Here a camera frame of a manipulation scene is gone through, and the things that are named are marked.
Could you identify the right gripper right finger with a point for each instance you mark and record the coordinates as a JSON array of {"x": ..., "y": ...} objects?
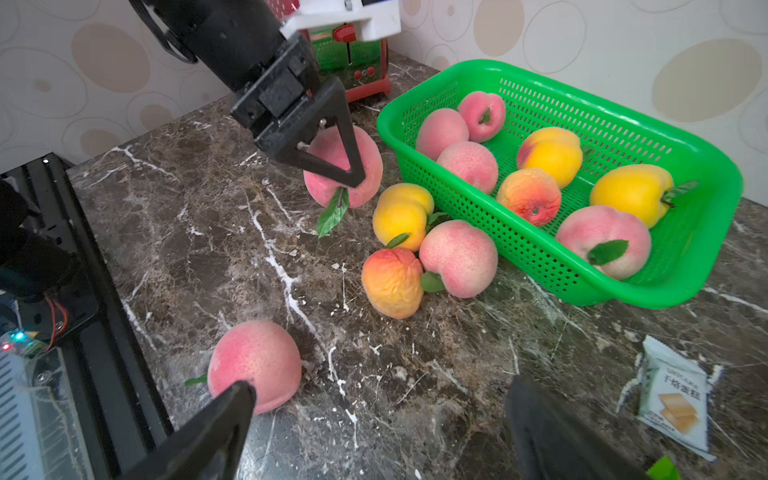
[{"x": 552, "y": 443}]

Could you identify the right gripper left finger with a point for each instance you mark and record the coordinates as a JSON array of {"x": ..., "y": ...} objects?
[{"x": 209, "y": 446}]

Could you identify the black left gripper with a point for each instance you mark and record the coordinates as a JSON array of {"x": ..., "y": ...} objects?
[{"x": 273, "y": 76}]

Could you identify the pink peach with leaf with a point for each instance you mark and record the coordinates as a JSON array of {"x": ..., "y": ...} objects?
[{"x": 484, "y": 114}]

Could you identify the yellow peach front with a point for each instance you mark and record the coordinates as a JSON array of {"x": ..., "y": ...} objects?
[{"x": 646, "y": 191}]

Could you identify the yellow red peach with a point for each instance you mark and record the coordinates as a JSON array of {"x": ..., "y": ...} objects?
[{"x": 555, "y": 150}]

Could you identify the yellow peach near basket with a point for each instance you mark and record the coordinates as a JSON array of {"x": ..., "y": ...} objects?
[{"x": 404, "y": 215}]

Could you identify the green snack packet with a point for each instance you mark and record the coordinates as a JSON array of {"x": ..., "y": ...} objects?
[{"x": 664, "y": 469}]

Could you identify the white biscuit packet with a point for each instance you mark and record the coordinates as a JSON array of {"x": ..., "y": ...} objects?
[{"x": 673, "y": 398}]

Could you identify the orange wrinkled peach middle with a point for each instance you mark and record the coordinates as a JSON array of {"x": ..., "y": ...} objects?
[{"x": 391, "y": 281}]

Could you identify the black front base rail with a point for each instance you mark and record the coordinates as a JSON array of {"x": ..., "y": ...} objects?
[{"x": 119, "y": 407}]

